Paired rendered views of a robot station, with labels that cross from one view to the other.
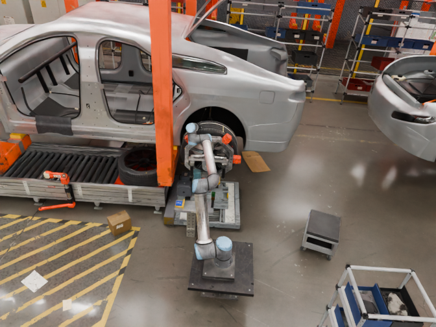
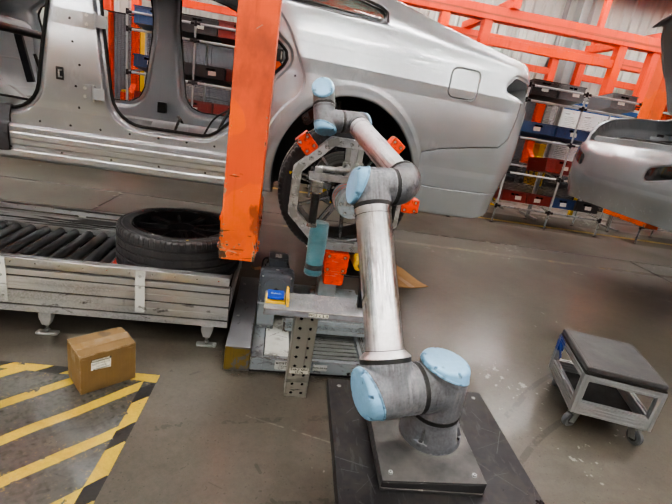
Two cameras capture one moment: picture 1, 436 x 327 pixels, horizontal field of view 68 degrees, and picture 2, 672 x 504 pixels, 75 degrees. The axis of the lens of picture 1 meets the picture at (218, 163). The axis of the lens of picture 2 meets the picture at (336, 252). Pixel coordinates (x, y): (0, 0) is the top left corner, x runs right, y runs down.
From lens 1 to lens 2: 1.94 m
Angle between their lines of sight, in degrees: 18
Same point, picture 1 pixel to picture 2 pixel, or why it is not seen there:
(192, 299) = not seen: outside the picture
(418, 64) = (634, 132)
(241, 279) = (499, 489)
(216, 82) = (365, 39)
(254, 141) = (428, 188)
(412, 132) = not seen: outside the picture
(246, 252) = (476, 415)
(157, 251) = (207, 432)
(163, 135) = (252, 107)
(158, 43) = not seen: outside the picture
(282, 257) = (532, 441)
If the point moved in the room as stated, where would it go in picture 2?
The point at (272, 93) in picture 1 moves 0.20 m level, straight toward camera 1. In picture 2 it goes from (475, 76) to (485, 73)
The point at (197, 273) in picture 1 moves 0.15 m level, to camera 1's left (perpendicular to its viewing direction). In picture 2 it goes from (360, 475) to (307, 473)
